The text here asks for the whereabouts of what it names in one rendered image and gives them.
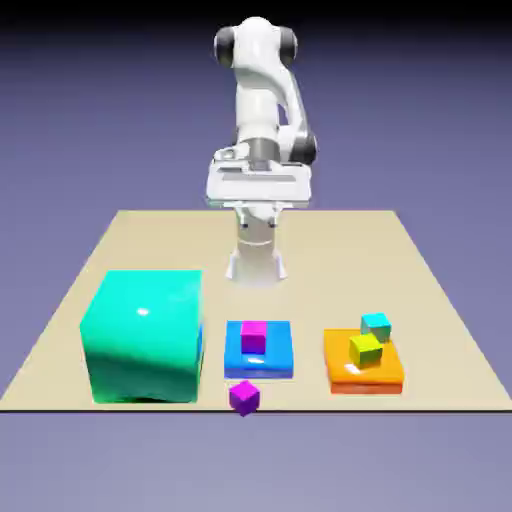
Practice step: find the small magenta cube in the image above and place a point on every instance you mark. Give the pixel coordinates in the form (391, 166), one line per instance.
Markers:
(253, 338)

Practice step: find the small yellow cube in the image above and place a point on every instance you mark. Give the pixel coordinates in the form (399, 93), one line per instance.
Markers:
(364, 350)

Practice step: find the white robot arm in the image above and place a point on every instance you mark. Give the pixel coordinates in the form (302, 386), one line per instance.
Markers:
(256, 104)

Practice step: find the small cyan cube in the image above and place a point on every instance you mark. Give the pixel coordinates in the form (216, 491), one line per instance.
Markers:
(376, 324)

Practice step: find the large blue box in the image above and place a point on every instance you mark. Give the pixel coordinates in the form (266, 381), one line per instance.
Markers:
(276, 348)

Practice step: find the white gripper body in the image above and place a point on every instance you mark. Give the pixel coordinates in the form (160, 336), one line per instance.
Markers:
(259, 188)

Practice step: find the large teal box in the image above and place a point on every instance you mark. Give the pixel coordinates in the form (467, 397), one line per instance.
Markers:
(140, 336)

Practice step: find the small purple cube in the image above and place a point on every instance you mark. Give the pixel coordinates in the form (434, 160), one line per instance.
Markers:
(244, 398)

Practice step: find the large orange box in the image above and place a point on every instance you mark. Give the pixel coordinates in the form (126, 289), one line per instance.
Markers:
(366, 378)

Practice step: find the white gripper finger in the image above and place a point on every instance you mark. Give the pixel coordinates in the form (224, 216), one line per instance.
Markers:
(242, 218)
(274, 218)

